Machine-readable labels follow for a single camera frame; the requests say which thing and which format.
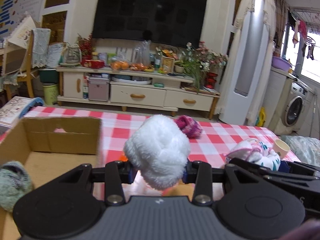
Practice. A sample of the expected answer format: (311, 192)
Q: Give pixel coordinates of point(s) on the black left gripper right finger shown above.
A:
(243, 205)

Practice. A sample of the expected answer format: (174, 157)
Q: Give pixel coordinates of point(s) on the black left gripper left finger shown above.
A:
(71, 203)

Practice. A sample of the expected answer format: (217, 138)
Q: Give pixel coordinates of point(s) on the grey-green knitted hat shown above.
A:
(15, 183)

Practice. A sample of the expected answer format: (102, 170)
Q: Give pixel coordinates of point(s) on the white patterned soft cloth bundle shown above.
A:
(257, 152)

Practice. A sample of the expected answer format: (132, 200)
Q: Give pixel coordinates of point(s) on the magenta knitted yarn hat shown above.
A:
(189, 126)

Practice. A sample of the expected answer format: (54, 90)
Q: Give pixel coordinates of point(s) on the white fluffy plush item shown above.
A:
(159, 150)

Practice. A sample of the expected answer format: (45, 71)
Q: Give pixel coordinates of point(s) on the paper cup with green print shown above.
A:
(281, 148)

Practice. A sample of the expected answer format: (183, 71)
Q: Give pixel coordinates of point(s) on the brown cardboard box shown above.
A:
(79, 135)

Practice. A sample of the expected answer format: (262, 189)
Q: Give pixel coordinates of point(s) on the white washing machine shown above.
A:
(296, 103)

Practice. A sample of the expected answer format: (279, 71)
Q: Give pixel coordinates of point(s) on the red white checkered tablecloth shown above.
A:
(212, 146)

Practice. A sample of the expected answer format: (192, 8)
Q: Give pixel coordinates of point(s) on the yellow detergent bottle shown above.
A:
(261, 118)

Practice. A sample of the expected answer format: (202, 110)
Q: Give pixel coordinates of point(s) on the white standing air conditioner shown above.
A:
(246, 77)

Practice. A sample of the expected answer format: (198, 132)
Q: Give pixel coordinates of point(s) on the white printed carton box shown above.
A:
(13, 110)

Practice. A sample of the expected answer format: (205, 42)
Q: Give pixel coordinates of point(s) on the blue cloth item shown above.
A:
(33, 103)

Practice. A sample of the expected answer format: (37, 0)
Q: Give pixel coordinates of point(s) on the green trash bin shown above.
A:
(51, 91)

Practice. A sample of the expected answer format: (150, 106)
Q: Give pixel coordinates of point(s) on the purple plastic basin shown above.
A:
(279, 63)

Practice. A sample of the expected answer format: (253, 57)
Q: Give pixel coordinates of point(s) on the pink storage box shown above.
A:
(98, 89)

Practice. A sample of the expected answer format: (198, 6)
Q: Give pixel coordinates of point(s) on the red vase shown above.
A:
(210, 80)

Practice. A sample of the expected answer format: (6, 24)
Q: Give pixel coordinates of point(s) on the cream TV stand cabinet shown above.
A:
(136, 89)

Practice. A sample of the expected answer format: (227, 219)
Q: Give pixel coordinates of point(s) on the wooden dining chair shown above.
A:
(16, 67)

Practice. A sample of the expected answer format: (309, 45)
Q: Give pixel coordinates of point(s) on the red gift box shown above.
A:
(94, 64)

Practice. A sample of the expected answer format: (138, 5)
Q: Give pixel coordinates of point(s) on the potted flower plant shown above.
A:
(197, 62)

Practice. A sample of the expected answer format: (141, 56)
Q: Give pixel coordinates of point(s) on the bag of oranges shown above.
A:
(119, 64)

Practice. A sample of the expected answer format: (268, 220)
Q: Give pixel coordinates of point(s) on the glass kettle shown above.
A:
(71, 56)

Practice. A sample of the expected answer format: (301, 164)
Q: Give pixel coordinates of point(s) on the framed picture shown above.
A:
(167, 65)

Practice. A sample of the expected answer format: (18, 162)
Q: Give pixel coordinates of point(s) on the red berry branch decoration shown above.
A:
(85, 45)

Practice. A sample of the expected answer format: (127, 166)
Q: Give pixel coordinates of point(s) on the clear plastic bag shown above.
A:
(141, 56)

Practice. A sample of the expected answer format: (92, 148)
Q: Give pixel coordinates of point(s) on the black flat screen television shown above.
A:
(171, 22)

